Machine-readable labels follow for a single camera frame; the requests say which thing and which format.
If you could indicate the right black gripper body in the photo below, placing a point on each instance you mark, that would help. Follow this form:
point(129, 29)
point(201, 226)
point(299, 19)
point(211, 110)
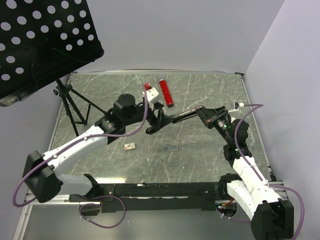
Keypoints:
point(218, 120)

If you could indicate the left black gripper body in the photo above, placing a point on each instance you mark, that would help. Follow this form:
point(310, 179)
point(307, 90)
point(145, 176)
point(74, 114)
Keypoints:
point(151, 116)

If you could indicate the white staple box sleeve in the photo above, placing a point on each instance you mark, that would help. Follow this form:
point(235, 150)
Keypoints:
point(130, 146)

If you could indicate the black stapler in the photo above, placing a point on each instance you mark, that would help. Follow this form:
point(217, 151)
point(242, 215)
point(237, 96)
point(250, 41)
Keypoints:
point(187, 114)

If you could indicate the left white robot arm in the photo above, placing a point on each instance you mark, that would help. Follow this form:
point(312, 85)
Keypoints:
point(44, 172)

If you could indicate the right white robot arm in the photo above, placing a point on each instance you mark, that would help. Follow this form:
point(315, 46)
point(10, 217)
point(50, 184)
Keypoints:
point(271, 217)

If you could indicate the red cylindrical tube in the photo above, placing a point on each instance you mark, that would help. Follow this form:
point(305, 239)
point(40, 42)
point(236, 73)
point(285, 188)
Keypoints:
point(165, 91)

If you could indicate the black tripod stand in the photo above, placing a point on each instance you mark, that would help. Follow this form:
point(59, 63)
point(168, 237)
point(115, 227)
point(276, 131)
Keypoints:
point(71, 109)

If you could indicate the black perforated music stand desk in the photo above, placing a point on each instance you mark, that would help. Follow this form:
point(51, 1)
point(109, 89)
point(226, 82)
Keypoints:
point(42, 41)

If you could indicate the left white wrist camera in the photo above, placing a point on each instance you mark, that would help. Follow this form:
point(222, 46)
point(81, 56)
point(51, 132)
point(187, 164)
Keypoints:
point(151, 95)

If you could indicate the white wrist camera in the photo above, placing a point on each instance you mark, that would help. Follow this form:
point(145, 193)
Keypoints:
point(235, 106)
point(151, 95)

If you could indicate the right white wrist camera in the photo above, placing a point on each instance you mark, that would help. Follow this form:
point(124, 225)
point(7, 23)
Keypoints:
point(235, 106)

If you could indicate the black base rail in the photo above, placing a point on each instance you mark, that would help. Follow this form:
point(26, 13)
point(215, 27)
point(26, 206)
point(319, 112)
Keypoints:
point(204, 196)

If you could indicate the aluminium frame rail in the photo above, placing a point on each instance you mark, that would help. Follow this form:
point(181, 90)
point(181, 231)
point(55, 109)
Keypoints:
point(278, 190)

